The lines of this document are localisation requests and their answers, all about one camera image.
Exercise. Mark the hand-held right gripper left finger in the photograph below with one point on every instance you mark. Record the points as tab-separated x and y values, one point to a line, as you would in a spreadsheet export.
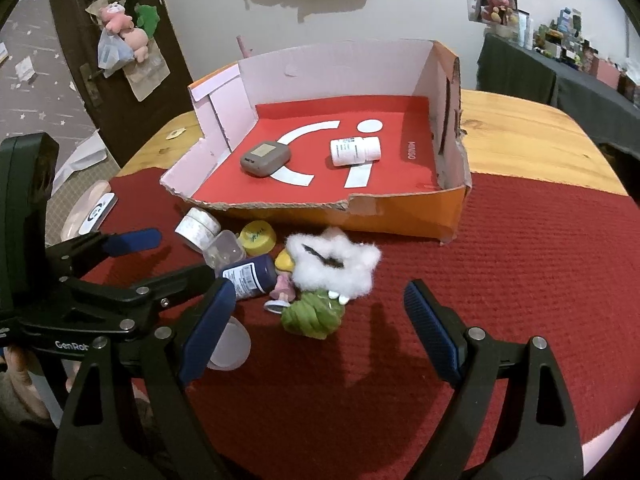
205	332

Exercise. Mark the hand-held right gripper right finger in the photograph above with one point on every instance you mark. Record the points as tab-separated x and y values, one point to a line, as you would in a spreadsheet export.
430	330

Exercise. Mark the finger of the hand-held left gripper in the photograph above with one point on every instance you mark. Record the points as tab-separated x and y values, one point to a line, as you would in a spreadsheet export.
135	240
187	276

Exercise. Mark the clear round plastic dish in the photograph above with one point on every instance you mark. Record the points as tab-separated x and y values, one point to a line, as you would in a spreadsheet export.
232	347

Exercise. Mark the dark blue bottle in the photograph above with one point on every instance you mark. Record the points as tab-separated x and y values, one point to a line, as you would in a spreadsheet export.
250	275

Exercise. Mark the small white pill strip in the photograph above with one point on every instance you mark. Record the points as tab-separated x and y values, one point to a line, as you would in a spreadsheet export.
336	297

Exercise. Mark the green yarn bundle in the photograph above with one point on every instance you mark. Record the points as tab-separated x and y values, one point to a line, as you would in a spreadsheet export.
312	316

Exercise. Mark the white fluffy cotton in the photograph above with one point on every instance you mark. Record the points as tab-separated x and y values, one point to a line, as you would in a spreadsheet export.
335	265

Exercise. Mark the orange cardboard box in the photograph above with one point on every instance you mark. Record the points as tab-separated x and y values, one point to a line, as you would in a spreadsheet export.
390	135

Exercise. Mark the person's left forearm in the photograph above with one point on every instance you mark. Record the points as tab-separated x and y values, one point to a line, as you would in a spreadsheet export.
20	410

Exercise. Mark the person's left hand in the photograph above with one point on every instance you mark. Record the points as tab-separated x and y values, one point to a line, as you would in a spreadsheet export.
17	362

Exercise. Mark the small clear plastic container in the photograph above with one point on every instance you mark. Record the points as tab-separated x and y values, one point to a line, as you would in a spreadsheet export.
223	250

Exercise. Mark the white and black card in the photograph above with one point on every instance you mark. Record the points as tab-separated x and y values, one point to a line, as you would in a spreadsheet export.
97	214

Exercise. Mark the pink oval pad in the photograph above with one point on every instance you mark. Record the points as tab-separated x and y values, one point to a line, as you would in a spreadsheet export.
75	215

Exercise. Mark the yellow round lid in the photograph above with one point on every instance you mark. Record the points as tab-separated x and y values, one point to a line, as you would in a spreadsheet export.
257	237

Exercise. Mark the blonde doll figurine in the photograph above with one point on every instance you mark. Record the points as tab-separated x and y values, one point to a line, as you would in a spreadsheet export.
282	286

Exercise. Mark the white paper sheet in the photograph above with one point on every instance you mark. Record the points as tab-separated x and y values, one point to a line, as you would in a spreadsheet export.
82	157

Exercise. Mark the red ribbed mat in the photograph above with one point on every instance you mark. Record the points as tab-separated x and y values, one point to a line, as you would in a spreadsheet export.
500	260

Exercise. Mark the small paper tag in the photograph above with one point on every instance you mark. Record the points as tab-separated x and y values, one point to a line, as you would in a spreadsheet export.
176	133

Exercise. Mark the grey handheld device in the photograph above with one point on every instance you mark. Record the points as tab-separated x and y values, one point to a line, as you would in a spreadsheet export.
265	159

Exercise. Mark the dark brown door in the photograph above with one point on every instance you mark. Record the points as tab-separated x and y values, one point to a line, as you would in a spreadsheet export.
165	85

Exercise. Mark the beige paper bag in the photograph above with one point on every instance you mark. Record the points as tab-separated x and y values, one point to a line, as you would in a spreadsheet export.
147	77

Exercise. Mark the clear plastic bag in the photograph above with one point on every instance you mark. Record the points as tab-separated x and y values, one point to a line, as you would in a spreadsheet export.
112	55

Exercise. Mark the white paper scrap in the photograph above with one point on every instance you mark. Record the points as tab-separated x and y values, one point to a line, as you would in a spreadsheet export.
26	70

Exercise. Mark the white pill bottle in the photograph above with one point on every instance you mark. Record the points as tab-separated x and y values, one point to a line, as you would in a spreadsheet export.
355	151

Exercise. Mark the green plush toy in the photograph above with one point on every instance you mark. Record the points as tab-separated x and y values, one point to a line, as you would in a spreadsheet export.
147	19

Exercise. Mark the pink stick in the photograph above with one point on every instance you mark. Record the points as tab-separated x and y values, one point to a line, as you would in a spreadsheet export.
245	46

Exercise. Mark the pink pig plush toy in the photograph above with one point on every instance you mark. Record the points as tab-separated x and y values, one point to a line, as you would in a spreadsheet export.
116	17

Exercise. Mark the dark cloth side table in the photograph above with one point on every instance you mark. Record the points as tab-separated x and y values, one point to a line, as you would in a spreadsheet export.
520	75

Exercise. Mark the row of bottles and boxes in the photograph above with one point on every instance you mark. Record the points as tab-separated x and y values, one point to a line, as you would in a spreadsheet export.
570	35

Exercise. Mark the pink plush toys in bag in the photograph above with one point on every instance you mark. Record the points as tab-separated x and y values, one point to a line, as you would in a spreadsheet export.
495	2

